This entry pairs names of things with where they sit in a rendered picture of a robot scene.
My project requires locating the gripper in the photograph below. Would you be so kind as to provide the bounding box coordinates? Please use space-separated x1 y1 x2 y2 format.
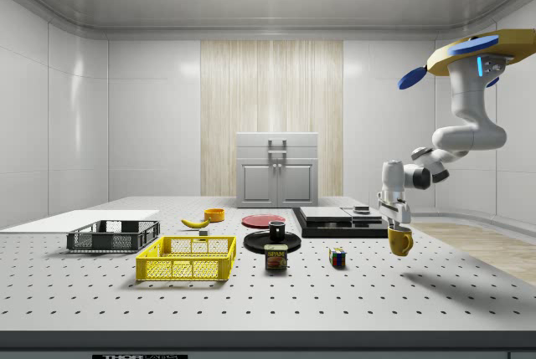
376 191 412 230

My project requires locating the yellow mug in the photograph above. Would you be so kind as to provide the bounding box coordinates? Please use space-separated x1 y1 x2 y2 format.
387 224 415 257

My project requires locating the black mug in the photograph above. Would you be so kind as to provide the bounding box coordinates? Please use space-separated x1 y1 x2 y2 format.
268 220 286 242

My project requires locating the black stove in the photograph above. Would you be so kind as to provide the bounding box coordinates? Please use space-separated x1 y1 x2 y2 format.
291 205 389 238

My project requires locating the puzzle cube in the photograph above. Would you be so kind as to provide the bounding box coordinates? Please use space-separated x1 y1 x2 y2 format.
328 247 347 268

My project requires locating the white cabinet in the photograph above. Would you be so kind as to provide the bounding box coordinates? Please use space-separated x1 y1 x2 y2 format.
235 131 319 208

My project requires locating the flat-sided can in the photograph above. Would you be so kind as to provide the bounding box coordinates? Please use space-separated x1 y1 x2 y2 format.
264 244 289 271

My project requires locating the red plate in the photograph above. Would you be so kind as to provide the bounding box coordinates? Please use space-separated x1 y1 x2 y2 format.
241 213 286 228

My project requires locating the black plate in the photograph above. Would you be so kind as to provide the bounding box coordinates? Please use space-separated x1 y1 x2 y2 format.
243 229 302 254

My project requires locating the yellow basket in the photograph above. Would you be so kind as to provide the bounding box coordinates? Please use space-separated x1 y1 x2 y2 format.
135 235 238 282

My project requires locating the dark grey basket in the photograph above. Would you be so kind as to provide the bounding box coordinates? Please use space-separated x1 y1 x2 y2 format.
65 219 162 254

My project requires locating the white board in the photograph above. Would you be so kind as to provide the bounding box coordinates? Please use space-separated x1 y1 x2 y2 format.
0 209 161 233

